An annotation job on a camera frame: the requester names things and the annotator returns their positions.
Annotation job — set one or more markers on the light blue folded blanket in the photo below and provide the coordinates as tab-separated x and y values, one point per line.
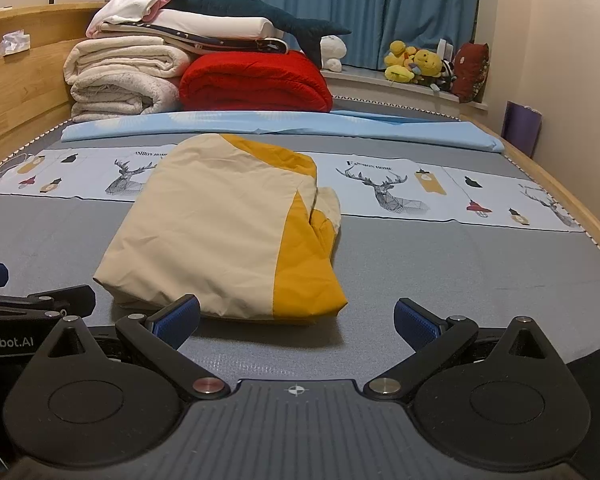
380	127

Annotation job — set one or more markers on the white fluffy folded blanket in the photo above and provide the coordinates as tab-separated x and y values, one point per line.
120	80

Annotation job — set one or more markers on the tissue pack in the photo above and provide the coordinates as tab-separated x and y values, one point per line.
15	42

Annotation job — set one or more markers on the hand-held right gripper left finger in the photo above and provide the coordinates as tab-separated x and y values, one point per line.
177	317

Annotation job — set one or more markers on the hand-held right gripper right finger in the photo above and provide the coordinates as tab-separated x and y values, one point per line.
417	322

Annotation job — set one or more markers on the black and white striped plush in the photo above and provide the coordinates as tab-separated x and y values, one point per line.
446	75

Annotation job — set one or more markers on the dark teal shark plush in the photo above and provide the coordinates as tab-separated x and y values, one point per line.
240	5

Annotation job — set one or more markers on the grey printed bed sheet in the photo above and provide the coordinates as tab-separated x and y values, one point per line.
430	270

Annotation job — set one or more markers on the dark star-print bedding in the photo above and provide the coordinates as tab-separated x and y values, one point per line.
240	44

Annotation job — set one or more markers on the beige and yellow hooded jacket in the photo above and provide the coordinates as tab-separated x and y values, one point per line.
205	235

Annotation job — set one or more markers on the yellow duck plush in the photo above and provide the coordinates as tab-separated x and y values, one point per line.
399	62

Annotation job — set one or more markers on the yellow bear plush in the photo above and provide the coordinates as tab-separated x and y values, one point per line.
427	65

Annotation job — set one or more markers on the blue curtain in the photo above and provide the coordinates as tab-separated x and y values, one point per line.
380	0

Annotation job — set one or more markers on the grey window ledge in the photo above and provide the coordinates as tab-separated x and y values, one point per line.
370	82

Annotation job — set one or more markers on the white plush toy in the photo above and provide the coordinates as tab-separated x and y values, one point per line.
333	50

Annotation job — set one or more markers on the red fleece blanket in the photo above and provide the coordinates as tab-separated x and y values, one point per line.
255	82

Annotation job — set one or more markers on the purple bag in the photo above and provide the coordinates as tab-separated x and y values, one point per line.
522	127

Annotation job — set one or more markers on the pink and white cloth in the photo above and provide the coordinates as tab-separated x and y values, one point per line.
130	5

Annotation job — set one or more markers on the dark red cushion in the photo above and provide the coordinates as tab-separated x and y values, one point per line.
470	72

